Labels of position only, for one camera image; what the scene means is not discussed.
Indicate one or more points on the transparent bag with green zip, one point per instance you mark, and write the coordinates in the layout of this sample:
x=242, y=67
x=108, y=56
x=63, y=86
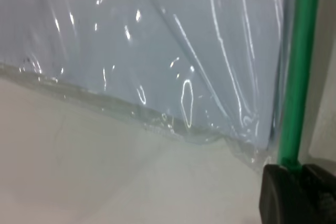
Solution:
x=299, y=77

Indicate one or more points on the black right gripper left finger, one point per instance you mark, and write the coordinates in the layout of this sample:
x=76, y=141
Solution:
x=281, y=197

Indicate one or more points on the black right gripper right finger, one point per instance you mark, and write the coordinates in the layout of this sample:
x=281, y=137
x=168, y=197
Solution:
x=320, y=197

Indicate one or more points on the clear plastic bag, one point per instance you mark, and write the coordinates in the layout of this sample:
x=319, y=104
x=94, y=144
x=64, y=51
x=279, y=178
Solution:
x=131, y=51

